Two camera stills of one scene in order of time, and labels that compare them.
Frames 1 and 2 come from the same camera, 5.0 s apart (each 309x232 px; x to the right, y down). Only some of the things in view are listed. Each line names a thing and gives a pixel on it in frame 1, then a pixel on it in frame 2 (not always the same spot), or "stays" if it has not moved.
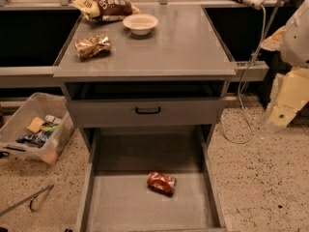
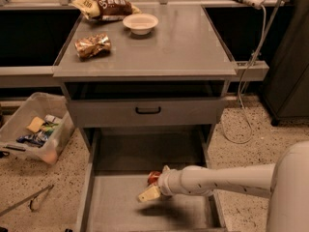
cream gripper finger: x=292 y=94 to x=151 y=193
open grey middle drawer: x=116 y=196 stays
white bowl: x=140 y=24 stays
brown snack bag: x=94 y=45 stays
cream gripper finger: x=274 y=42 to x=166 y=168
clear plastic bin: x=38 y=128 stays
